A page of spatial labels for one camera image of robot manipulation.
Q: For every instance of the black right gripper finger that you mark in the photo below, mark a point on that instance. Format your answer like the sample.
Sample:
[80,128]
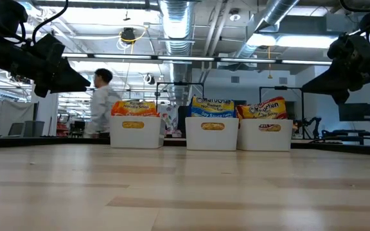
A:
[341,97]
[332,81]

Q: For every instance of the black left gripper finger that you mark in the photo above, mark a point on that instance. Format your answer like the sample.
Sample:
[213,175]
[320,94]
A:
[41,90]
[66,80]

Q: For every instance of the orange Maruchan ramen packet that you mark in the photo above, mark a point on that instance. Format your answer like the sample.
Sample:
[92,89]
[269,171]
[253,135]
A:
[133,109]

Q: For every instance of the red Maruchan ramen packet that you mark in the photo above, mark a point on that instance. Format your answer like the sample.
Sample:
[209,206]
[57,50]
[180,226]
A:
[262,110]

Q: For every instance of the black background robot arm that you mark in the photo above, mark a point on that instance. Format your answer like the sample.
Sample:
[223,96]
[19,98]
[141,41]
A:
[315,123]

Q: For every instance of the black monitor on stand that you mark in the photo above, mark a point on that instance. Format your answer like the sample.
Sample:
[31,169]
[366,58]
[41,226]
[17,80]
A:
[356,111]

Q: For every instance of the white pillar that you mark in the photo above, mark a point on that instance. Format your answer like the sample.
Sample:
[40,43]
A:
[48,112]

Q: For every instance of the black workbench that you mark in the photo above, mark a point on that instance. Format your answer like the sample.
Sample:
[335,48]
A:
[348,132]

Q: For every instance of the grey waste bin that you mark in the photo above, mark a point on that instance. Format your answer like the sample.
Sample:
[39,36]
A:
[34,128]

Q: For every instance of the grey fabric partition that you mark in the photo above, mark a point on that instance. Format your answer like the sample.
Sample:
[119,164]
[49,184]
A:
[8,112]

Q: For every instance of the person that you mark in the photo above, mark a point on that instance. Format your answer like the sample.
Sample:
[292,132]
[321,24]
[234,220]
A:
[103,106]

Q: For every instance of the grey chair back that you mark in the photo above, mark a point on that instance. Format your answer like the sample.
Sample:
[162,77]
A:
[16,130]

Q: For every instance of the fluorescent ceiling light panel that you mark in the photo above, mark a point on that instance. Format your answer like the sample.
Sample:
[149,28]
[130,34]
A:
[300,41]

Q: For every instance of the black ceiling spotlight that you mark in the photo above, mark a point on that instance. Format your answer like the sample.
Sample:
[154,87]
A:
[150,80]

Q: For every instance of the white colourful printed banner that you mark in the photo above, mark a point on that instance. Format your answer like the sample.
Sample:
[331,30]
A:
[171,118]

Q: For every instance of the round ceiling fixture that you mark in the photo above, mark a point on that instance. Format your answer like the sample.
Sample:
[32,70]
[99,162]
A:
[234,16]

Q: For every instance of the long LED light bar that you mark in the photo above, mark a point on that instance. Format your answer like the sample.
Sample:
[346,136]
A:
[185,58]

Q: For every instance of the grey wall vent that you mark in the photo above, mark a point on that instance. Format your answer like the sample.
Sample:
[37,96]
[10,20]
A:
[283,80]
[235,79]

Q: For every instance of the black metal frame rig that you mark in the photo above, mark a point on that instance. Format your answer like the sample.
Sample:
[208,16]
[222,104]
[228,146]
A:
[281,87]
[180,83]

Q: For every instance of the black aluminium table frame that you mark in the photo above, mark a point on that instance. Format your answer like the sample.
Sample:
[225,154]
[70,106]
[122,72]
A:
[59,141]

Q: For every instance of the black overhead camera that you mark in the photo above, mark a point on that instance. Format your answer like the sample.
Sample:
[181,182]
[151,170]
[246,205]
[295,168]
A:
[128,34]

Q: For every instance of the silver spiral air duct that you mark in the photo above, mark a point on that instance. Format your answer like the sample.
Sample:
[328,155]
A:
[278,9]

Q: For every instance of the silver ribbed air duct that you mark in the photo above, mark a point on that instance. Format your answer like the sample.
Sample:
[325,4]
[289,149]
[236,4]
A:
[177,32]

